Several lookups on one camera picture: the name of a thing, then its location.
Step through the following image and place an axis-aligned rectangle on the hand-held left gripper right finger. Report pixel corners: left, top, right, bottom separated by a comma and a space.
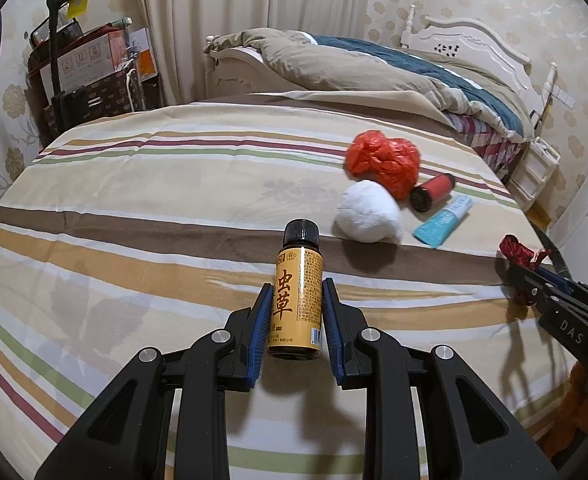
322, 277, 559, 480

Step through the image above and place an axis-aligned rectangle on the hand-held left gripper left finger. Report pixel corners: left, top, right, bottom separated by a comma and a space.
34, 282, 275, 480

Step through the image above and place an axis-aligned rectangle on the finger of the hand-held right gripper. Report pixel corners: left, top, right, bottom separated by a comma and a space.
535, 266, 588, 302
510, 261, 558, 319

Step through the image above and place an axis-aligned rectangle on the red foam fruit net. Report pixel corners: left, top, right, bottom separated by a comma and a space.
498, 234, 550, 268

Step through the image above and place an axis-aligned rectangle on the yellow label bottle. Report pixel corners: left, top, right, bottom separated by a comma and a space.
266, 218, 325, 361

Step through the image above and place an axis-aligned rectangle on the blue and white tube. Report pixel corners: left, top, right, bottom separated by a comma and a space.
413, 196, 474, 250

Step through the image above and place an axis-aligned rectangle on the white tissue ball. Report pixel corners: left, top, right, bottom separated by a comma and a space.
334, 180, 403, 243

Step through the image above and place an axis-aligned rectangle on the red tube with black cap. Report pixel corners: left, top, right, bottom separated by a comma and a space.
410, 172, 455, 212

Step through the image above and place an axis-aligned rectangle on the orange plastic bag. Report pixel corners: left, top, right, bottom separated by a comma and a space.
345, 131, 421, 198

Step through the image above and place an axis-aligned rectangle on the person's right forearm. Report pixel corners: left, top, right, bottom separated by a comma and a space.
544, 360, 588, 463

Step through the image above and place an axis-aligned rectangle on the white plastic drawer unit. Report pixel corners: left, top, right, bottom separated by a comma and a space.
508, 136, 559, 211

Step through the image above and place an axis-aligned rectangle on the plaid bed sheet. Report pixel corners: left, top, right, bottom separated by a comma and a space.
444, 110, 529, 183

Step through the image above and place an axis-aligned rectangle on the striped tablecloth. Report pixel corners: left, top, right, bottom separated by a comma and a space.
0, 91, 588, 480

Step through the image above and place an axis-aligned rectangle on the blue and beige duvet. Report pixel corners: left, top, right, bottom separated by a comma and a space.
204, 27, 537, 138

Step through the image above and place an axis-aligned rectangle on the white and orange box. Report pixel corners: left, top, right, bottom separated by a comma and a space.
124, 27, 159, 83

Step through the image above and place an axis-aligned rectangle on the cardboard box with orange panel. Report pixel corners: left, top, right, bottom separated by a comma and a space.
39, 30, 127, 93

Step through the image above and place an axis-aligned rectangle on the cream curtain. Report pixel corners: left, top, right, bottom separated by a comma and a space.
129, 0, 375, 106

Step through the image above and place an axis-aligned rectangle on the black hand trolley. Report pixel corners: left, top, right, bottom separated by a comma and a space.
24, 0, 92, 133

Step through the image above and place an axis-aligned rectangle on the white wall switch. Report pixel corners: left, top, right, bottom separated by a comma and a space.
548, 87, 577, 108

